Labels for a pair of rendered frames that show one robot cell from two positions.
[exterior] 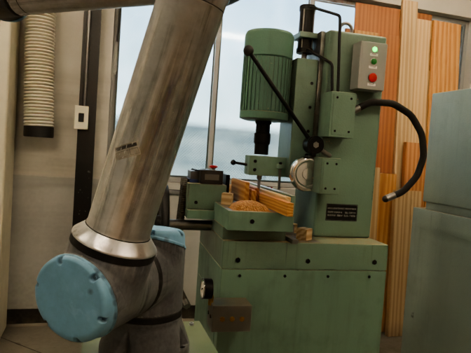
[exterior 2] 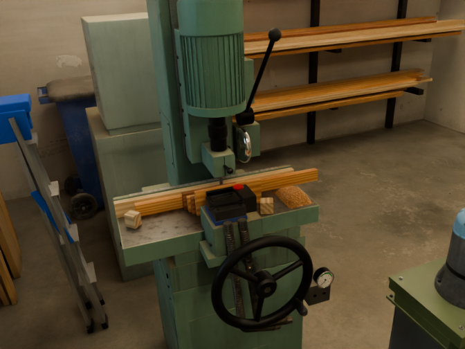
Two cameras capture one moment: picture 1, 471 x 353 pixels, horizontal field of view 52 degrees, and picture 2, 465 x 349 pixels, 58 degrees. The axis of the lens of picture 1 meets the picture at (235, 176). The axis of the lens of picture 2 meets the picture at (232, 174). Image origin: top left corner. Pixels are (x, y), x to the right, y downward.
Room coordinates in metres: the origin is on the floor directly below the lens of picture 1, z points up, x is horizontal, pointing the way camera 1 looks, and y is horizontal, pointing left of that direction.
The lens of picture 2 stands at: (1.80, 1.11, 1.53)
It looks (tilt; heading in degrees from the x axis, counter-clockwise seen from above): 25 degrees down; 265
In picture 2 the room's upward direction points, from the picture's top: 3 degrees counter-clockwise
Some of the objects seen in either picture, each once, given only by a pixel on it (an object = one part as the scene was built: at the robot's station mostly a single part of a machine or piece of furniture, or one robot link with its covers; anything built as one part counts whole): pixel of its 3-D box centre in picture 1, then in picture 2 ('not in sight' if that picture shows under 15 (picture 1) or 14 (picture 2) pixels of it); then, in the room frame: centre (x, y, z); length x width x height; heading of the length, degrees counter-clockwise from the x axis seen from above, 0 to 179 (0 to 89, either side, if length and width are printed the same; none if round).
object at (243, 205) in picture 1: (249, 204); (293, 193); (1.51, -0.05, 0.91); 0.12 x 0.09 x 0.03; 103
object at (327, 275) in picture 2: (207, 291); (322, 278); (1.44, 0.06, 0.65); 0.06 x 0.04 x 0.08; 13
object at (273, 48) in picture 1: (266, 77); (213, 56); (1.74, -0.09, 1.35); 0.18 x 0.18 x 0.31
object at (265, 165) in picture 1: (265, 167); (218, 160); (1.74, -0.11, 1.03); 0.14 x 0.07 x 0.09; 103
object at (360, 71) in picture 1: (368, 67); not in sight; (1.68, -0.43, 1.40); 0.10 x 0.06 x 0.16; 103
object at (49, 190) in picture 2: not in sight; (55, 222); (2.48, -0.60, 0.58); 0.27 x 0.25 x 1.16; 17
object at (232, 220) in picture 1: (226, 208); (222, 224); (1.75, 0.03, 0.87); 0.61 x 0.30 x 0.06; 13
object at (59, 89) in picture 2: not in sight; (97, 143); (2.56, -1.92, 0.48); 0.64 x 0.54 x 0.97; 19
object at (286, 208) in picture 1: (260, 197); (232, 190); (1.71, -0.09, 0.92); 0.62 x 0.02 x 0.04; 13
